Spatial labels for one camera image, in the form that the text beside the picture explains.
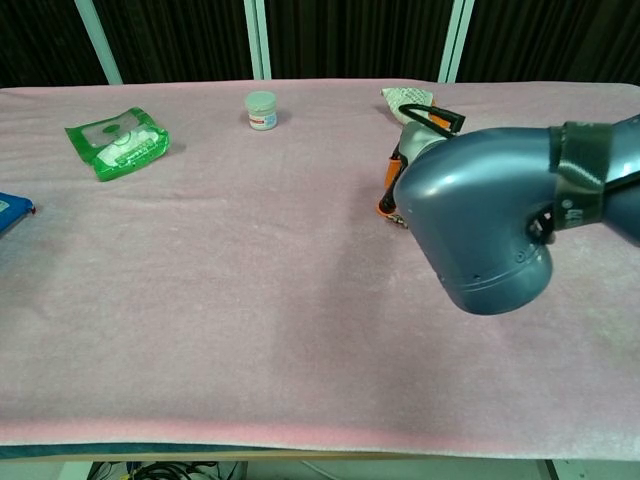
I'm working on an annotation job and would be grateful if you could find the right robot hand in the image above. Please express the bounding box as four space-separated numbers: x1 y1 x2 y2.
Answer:
377 122 447 218

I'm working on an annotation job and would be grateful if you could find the white and orange snack packet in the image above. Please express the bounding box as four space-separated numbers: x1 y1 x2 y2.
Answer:
380 87 452 130

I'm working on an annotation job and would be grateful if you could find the black pleated curtain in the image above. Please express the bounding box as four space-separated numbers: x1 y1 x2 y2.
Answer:
0 0 640 89

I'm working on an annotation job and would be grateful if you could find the small white jar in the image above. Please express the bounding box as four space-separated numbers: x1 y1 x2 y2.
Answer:
244 91 279 132

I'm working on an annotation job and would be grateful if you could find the pink table cloth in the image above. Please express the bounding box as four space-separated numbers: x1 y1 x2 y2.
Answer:
0 78 640 459

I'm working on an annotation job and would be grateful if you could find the green wet wipe packet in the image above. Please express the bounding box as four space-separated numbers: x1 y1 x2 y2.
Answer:
64 106 172 183

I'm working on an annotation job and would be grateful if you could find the blue snack packet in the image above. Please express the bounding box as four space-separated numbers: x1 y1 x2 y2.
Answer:
0 191 37 239

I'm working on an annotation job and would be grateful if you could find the white aluminium frame post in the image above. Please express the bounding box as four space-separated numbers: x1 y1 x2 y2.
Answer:
243 0 273 81
74 0 124 85
437 0 475 84

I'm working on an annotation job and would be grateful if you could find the black floor cable bundle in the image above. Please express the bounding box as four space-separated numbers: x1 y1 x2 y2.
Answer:
89 460 242 480

